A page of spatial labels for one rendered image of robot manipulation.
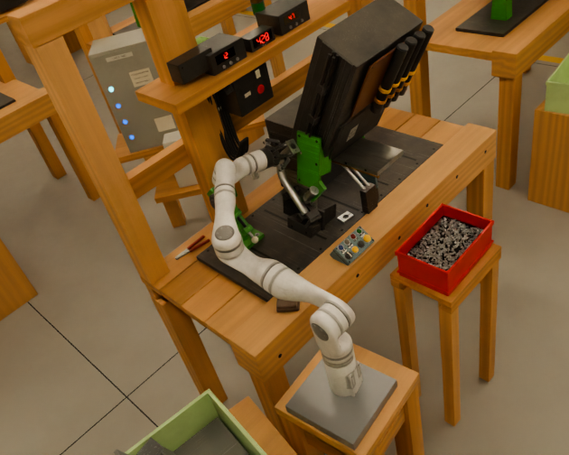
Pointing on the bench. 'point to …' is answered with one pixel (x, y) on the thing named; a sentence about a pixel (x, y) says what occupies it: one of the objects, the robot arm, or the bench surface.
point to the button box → (350, 247)
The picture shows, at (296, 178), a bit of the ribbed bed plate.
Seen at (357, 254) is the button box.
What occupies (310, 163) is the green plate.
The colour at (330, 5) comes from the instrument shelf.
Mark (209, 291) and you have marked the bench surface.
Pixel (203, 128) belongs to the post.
